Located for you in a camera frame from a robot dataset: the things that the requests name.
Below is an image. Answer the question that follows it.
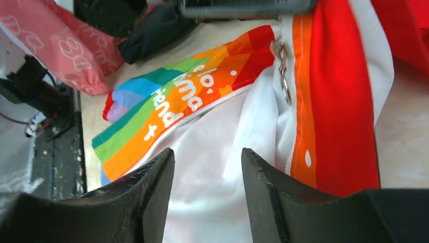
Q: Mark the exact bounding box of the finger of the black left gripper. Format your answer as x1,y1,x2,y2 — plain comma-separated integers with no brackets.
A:
178,0,318,19

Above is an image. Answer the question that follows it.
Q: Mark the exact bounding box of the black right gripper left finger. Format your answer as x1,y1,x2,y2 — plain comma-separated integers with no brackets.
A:
1,148,175,242

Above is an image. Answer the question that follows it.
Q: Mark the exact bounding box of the pink patterned garment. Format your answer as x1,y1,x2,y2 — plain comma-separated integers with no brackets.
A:
1,0,124,95

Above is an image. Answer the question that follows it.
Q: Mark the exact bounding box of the red white cartoon jacket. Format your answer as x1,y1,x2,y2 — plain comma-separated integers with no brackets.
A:
93,1,428,242

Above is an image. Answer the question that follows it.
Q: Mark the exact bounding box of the dark grey jacket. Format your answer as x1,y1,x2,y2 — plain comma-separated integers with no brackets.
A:
73,0,197,64

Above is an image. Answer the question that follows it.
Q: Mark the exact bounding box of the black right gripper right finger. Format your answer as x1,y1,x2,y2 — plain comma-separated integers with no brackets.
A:
241,148,428,242

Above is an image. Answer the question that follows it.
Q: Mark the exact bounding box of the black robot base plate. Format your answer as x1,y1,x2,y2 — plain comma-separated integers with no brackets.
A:
31,85,87,200

